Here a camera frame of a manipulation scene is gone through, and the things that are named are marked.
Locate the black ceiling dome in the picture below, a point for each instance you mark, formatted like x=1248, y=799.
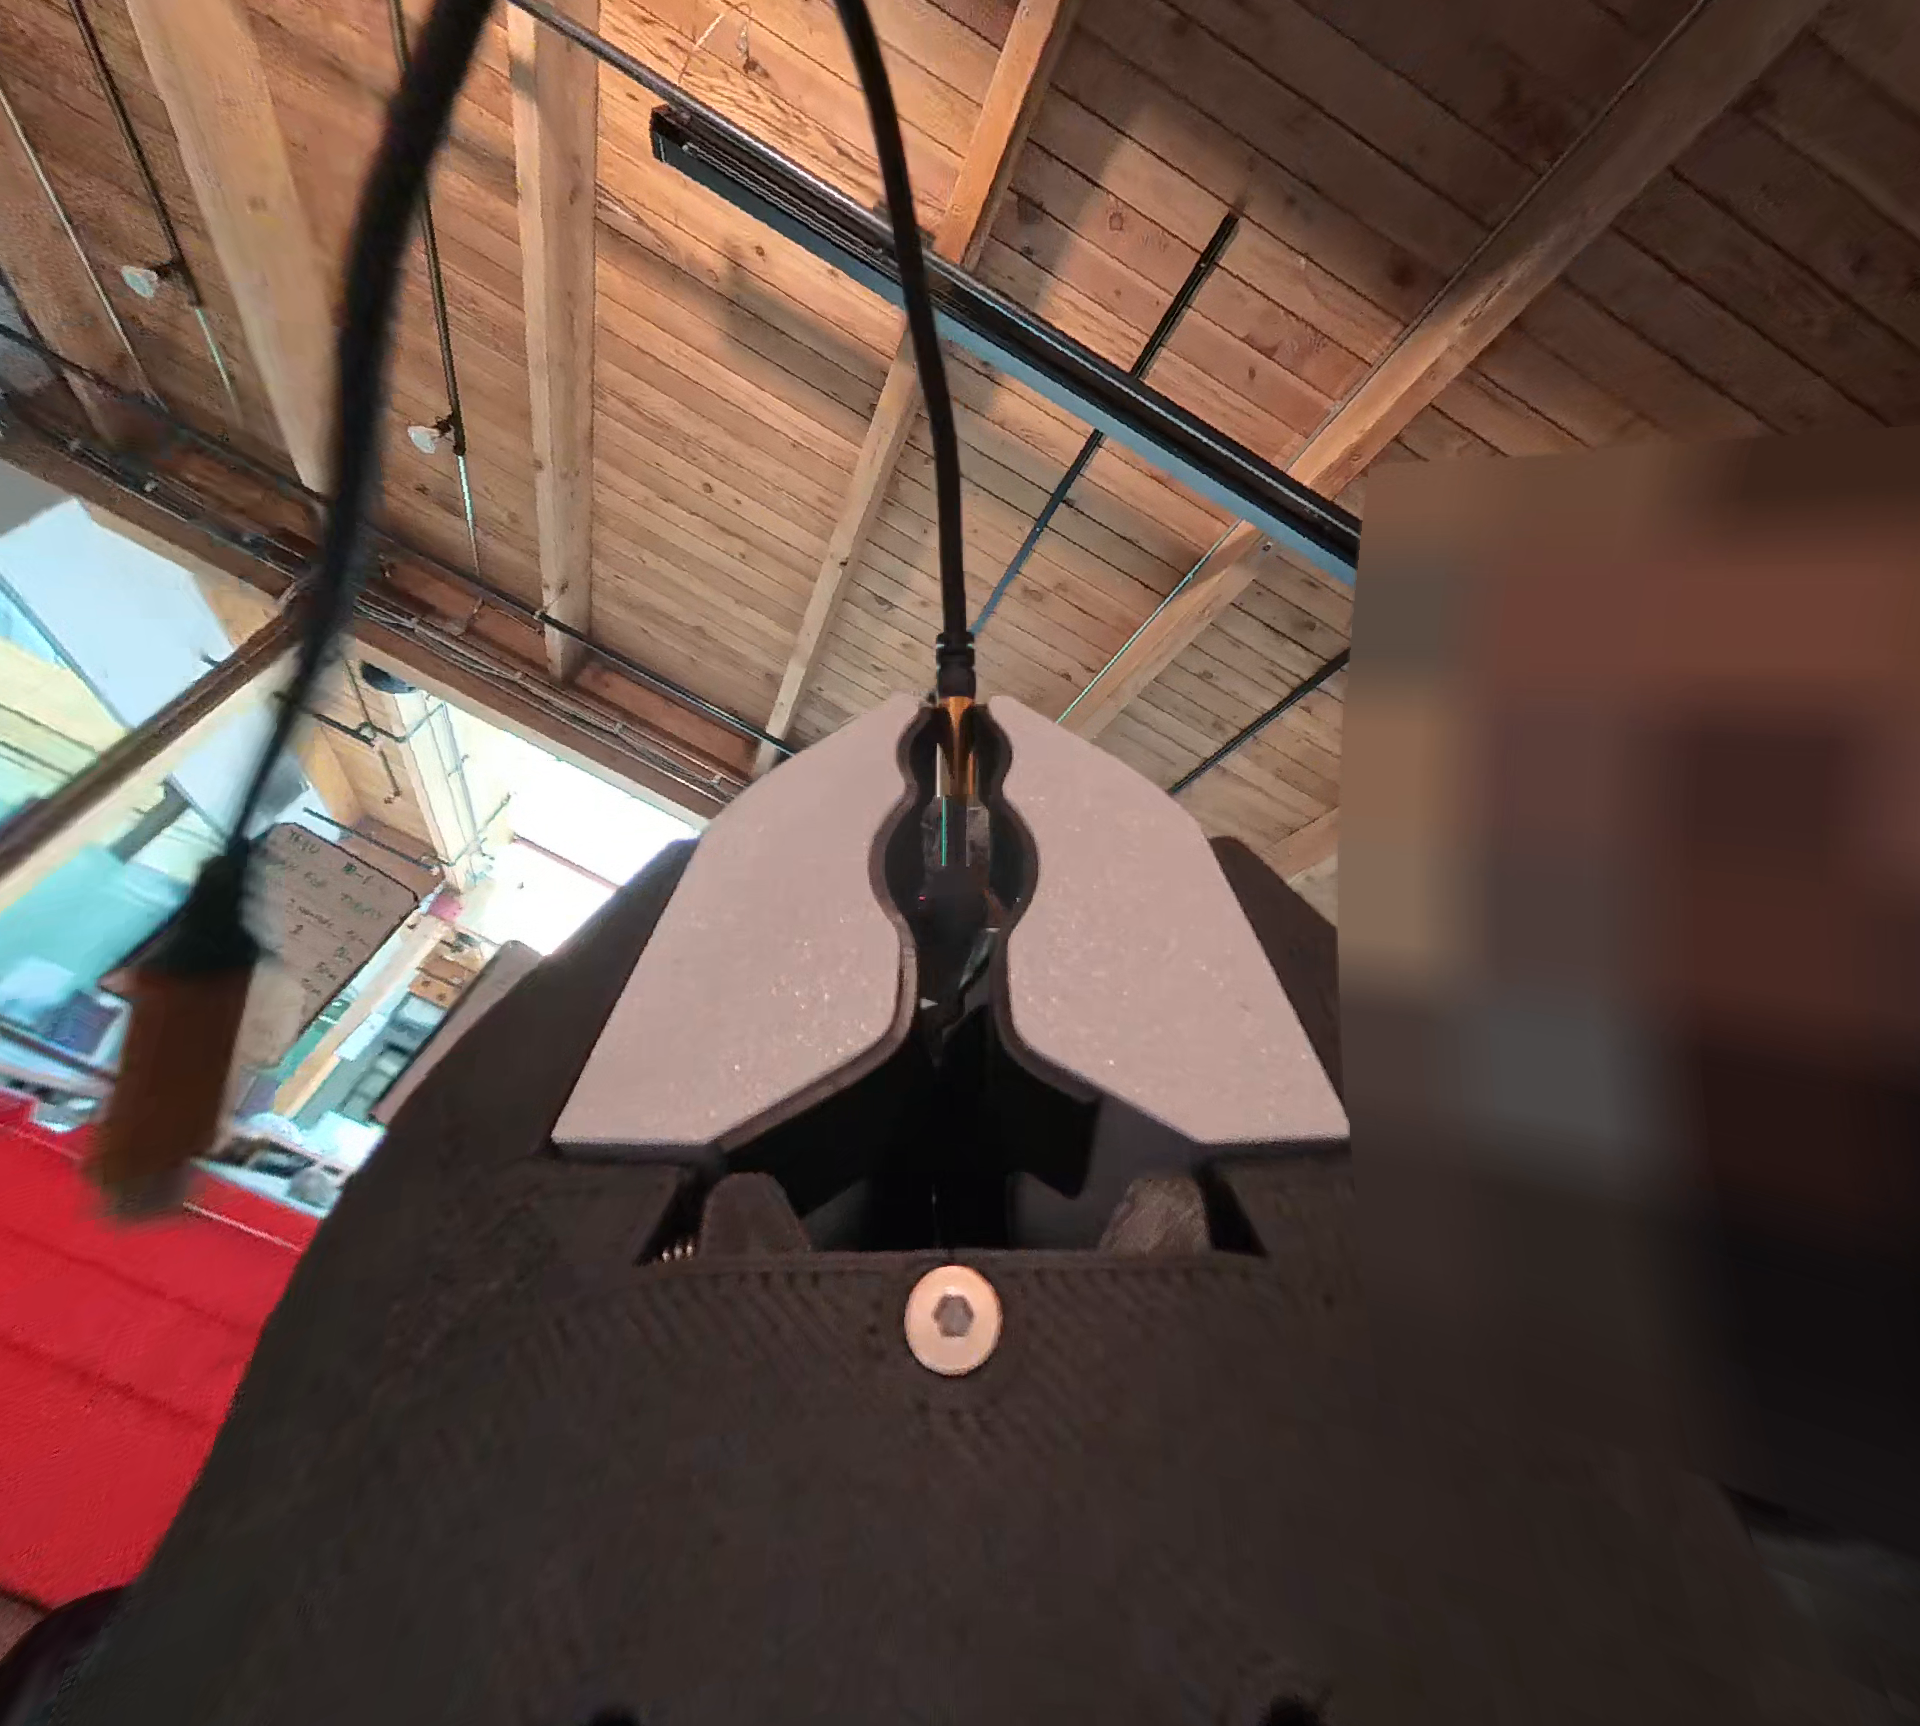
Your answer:
x=376, y=676

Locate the red plastic bin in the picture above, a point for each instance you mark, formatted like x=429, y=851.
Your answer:
x=105, y=1350

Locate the black lighting track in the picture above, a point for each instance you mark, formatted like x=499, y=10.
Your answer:
x=1050, y=357
x=1185, y=301

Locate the white track spot lamp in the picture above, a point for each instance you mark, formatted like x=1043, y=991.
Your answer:
x=139, y=285
x=427, y=438

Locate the handwritten whiteboard on stand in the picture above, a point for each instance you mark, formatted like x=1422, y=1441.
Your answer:
x=330, y=931

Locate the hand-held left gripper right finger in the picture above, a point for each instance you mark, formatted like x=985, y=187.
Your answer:
x=1171, y=978

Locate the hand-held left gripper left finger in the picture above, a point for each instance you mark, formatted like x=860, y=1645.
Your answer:
x=734, y=978

